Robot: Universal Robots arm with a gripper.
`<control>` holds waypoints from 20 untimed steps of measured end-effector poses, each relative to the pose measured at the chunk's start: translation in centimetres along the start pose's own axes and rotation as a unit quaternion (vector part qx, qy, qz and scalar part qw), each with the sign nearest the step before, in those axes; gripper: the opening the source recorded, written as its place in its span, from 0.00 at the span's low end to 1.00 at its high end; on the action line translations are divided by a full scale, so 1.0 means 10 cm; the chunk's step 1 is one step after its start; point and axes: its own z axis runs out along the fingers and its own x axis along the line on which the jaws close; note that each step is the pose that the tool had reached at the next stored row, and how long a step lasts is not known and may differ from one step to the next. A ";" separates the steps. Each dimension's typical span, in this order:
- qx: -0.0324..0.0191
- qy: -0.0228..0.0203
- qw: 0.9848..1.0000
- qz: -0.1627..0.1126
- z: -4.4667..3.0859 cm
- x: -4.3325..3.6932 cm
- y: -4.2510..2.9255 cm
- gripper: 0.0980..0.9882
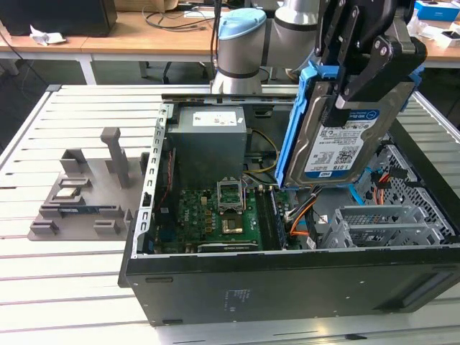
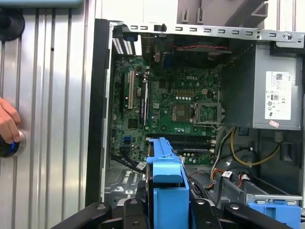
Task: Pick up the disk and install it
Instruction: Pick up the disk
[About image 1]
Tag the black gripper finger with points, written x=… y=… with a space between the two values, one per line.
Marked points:
x=395 y=57
x=327 y=32

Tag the hard disk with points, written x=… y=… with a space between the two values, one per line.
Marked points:
x=334 y=154

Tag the metal disk bay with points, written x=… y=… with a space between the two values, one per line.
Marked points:
x=377 y=230

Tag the crumpled clear plastic bags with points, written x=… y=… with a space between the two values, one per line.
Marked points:
x=420 y=28

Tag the white box with black item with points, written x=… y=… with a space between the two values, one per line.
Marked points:
x=449 y=41

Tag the blue cardboard box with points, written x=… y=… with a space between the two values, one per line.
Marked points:
x=438 y=9

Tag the grey power supply unit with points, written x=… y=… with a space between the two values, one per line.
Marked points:
x=205 y=151

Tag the thin metal locking lever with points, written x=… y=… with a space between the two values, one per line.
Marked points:
x=244 y=196

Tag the installed RAM stick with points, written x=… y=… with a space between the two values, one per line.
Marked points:
x=279 y=219

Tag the black RAM slot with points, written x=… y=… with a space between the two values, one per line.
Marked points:
x=265 y=219

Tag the long wooden desk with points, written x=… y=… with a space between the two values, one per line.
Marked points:
x=118 y=39

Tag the CPU socket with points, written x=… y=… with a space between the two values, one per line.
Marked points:
x=232 y=224

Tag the green motherboard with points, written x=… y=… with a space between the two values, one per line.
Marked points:
x=194 y=215

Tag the black graphics card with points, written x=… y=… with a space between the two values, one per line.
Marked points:
x=226 y=247

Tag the black open PC case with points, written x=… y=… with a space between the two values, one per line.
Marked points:
x=287 y=294

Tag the large black box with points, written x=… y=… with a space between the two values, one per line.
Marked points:
x=54 y=18

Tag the grey parts rack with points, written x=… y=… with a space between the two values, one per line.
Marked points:
x=97 y=187

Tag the crumpled white paper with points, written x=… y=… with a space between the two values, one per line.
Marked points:
x=46 y=36

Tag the blue RAM stick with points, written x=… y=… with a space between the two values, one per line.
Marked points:
x=77 y=209

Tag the silver CPU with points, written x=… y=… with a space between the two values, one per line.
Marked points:
x=66 y=194

